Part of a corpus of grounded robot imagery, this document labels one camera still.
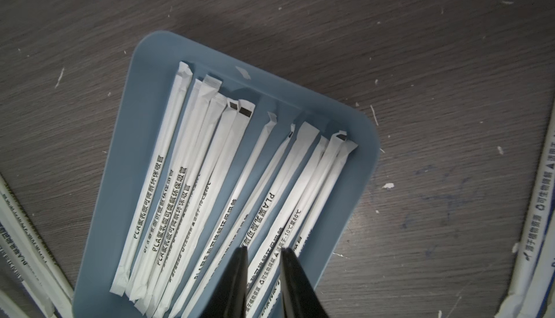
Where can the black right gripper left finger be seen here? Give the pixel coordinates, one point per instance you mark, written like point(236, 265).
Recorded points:
point(229, 297)

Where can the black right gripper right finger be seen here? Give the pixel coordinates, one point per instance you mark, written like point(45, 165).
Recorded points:
point(299, 298)

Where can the white straw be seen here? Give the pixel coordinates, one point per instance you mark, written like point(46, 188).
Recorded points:
point(177, 95)
point(197, 106)
point(288, 221)

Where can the blue storage tray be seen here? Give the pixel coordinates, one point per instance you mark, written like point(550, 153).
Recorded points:
point(150, 76)

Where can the left pile wrapped straw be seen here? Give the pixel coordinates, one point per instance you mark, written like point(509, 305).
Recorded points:
point(35, 252)

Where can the pile wrapped straw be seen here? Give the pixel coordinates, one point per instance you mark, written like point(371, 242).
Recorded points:
point(534, 266)
point(35, 252)

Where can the right pile wrapped straw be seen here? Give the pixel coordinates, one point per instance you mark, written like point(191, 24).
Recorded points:
point(534, 266)

